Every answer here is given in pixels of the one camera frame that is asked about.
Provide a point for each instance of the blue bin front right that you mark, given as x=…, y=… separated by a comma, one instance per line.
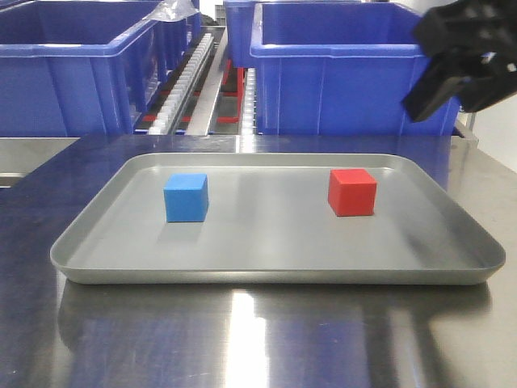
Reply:
x=339, y=68

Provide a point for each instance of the red cube block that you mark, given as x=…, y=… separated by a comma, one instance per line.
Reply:
x=352, y=192

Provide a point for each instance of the blue bin front left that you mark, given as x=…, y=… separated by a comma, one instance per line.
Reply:
x=71, y=68

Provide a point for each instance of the red shelf frame bar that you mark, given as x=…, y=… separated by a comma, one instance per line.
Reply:
x=230, y=98

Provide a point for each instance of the blue bin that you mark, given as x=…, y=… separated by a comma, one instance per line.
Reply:
x=240, y=20
x=71, y=68
x=339, y=68

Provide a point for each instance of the clear plastic bag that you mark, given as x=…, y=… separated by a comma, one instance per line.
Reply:
x=171, y=11

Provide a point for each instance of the blue cube block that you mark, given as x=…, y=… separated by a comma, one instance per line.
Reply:
x=186, y=197

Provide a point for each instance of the white roller rail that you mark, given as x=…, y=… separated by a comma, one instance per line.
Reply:
x=247, y=124
x=171, y=112

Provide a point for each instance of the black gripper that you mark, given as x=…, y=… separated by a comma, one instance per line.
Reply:
x=472, y=51

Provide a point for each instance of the blue bin rear right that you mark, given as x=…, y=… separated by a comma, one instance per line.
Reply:
x=240, y=20

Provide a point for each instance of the white roller rail right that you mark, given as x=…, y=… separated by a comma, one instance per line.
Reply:
x=247, y=124

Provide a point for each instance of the white roller rail left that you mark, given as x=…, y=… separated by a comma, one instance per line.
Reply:
x=171, y=112

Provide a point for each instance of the grey plastic tray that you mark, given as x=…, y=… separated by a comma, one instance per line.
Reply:
x=269, y=221

